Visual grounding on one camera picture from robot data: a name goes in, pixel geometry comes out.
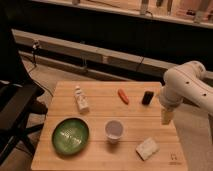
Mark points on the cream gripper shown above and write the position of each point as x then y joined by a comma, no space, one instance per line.
166,116

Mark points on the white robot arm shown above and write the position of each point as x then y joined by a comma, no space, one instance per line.
185,81

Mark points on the black eraser block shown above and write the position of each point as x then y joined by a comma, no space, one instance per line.
148,95

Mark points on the white sponge block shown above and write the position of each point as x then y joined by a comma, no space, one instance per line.
147,148

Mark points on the orange carrot toy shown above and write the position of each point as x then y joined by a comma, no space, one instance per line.
122,96

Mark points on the white paper cup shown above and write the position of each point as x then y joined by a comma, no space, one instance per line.
113,131

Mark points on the wooden table board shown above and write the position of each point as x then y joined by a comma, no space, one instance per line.
124,134

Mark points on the white tube bottle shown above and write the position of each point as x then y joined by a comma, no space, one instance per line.
81,100

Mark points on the green round plate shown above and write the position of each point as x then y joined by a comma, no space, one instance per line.
70,136

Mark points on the black office chair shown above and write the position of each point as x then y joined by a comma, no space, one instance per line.
18,95

